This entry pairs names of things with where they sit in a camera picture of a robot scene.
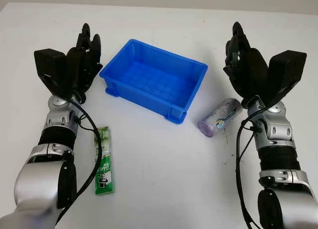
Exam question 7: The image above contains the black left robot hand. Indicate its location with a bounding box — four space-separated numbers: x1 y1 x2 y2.
65 22 103 105

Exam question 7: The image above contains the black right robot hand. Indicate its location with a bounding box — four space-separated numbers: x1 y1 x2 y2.
223 21 270 108

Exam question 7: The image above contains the purple roll of bags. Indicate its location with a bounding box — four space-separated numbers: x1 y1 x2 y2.
197 97 243 138

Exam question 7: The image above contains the green snack packet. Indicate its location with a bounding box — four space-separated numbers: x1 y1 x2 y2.
94 125 117 196

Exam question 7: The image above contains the blue plastic tray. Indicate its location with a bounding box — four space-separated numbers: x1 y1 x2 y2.
99 38 209 126

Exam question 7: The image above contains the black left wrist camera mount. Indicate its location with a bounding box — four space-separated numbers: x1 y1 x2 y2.
33 48 69 100

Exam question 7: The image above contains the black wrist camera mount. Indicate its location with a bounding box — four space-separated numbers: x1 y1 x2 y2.
33 48 69 100
264 50 308 108

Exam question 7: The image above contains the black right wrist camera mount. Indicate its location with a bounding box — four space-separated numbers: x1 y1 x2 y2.
264 50 308 108

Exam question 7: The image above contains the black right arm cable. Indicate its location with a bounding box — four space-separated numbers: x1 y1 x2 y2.
234 109 264 229

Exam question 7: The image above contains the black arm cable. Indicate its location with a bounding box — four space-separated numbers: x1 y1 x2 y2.
234 109 264 229
55 89 103 226

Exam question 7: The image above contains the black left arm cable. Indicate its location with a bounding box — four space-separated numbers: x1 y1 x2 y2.
55 89 103 226

